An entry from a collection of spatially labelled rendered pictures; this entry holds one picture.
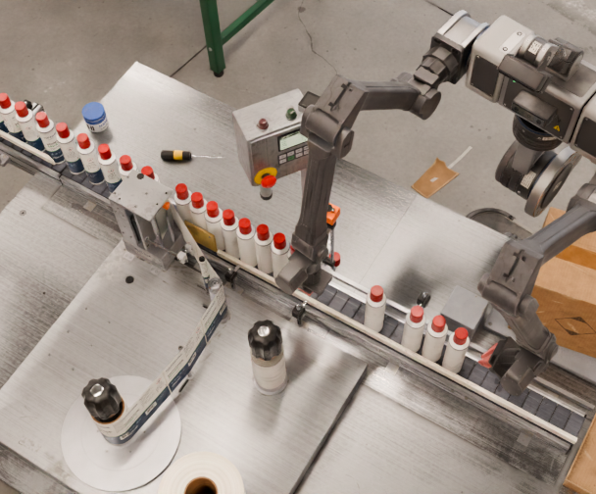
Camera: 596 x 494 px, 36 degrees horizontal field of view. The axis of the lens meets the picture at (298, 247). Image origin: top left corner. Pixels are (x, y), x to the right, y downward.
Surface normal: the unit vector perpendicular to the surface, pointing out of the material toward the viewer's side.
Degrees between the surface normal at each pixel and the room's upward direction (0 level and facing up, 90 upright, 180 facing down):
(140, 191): 0
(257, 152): 90
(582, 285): 0
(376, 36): 0
